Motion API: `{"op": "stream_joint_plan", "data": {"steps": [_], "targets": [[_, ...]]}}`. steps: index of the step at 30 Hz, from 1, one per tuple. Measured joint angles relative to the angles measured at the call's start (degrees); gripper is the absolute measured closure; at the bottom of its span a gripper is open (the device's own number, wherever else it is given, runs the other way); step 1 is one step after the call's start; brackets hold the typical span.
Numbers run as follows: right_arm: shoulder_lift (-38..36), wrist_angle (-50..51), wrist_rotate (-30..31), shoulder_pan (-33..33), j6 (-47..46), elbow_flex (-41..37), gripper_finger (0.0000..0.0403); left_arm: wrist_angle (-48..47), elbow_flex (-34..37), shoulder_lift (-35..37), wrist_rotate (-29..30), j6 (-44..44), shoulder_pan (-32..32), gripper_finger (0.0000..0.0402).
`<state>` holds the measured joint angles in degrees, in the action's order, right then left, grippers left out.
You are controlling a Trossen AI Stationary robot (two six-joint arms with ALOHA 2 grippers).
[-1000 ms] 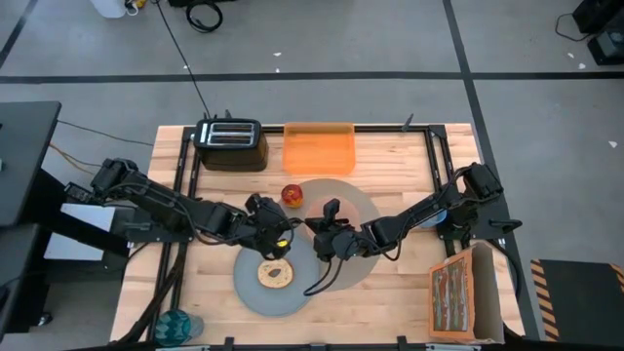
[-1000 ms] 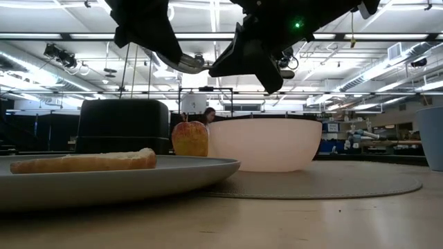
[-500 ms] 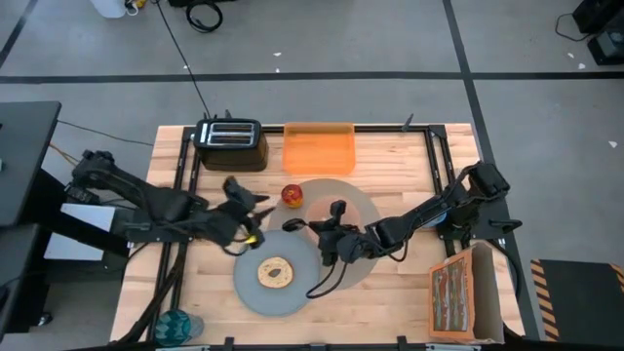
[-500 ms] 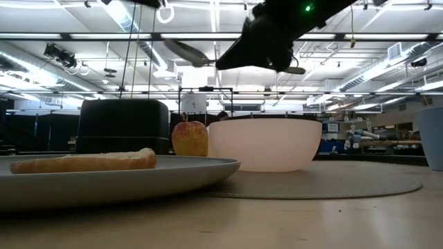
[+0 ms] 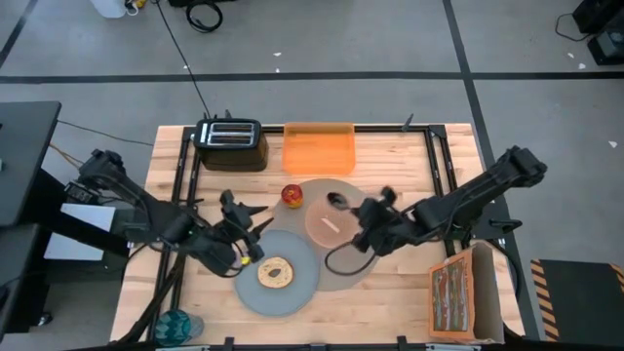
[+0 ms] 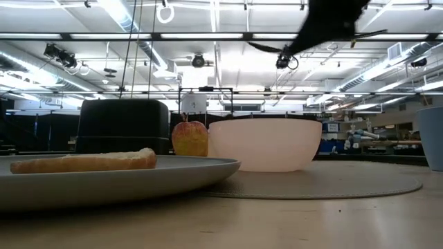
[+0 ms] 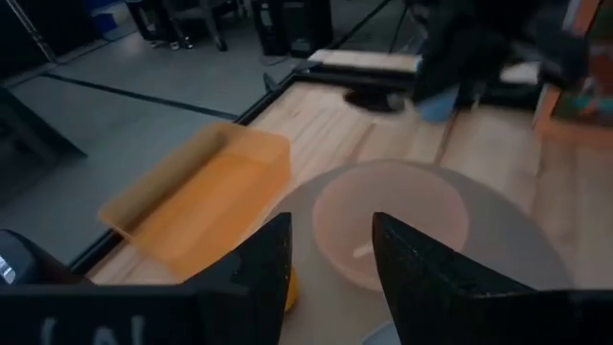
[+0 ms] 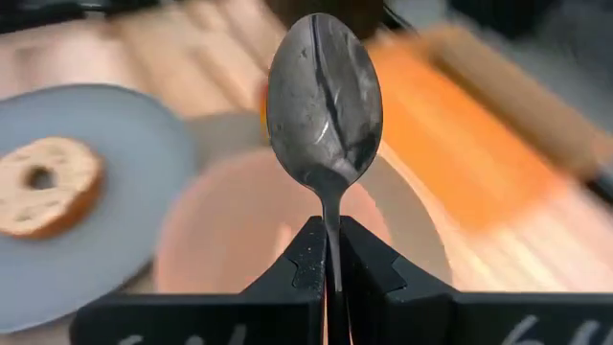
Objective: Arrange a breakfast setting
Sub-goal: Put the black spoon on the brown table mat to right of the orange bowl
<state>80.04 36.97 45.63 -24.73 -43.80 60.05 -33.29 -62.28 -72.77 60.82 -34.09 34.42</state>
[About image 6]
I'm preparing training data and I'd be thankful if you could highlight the black overhead light bar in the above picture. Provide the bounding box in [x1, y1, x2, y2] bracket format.
[0, 32, 443, 42]

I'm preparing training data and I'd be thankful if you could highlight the white air vent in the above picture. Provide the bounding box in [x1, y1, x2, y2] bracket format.
[387, 41, 403, 62]

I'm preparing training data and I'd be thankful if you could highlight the white hanging ring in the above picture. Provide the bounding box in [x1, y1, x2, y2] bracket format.
[156, 2, 175, 24]

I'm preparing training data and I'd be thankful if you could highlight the white round bowl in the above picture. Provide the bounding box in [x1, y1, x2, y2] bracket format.
[207, 118, 323, 173]

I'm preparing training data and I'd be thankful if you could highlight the black hanging cable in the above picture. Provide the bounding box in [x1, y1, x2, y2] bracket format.
[119, 0, 138, 100]
[147, 0, 157, 100]

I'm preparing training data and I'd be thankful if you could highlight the round black ceiling camera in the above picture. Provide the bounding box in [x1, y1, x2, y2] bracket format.
[191, 53, 207, 68]

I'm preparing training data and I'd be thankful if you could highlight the black ceiling camera with cable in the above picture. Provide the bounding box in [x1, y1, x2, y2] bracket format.
[275, 46, 299, 71]

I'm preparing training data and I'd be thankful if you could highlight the toasted bread slice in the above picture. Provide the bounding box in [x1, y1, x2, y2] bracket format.
[9, 147, 158, 175]

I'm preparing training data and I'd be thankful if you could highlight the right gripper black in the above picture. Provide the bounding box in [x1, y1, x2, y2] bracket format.
[247, 0, 388, 55]

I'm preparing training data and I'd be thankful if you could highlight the round beige placemat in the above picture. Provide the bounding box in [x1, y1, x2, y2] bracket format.
[200, 159, 424, 201]

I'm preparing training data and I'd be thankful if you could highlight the black partition wall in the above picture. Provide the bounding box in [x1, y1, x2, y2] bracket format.
[0, 112, 326, 156]

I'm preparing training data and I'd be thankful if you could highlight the black metal stand frame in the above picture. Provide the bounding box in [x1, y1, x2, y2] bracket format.
[178, 86, 234, 120]

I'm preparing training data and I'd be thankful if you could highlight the red yellow apple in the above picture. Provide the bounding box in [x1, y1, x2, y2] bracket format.
[171, 112, 210, 157]

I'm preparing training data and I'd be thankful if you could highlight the black toaster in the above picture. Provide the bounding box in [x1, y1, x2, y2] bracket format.
[75, 99, 171, 156]

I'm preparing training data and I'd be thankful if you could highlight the thin grey hanging cable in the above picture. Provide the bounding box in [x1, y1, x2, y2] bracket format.
[130, 0, 144, 98]

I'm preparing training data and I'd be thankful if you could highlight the grey round plate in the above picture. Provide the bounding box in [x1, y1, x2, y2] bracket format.
[0, 154, 242, 212]

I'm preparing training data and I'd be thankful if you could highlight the white cylindrical container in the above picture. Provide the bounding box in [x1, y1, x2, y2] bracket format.
[181, 93, 208, 115]

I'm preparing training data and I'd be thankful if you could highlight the light blue cup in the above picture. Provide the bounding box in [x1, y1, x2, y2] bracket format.
[416, 106, 443, 172]

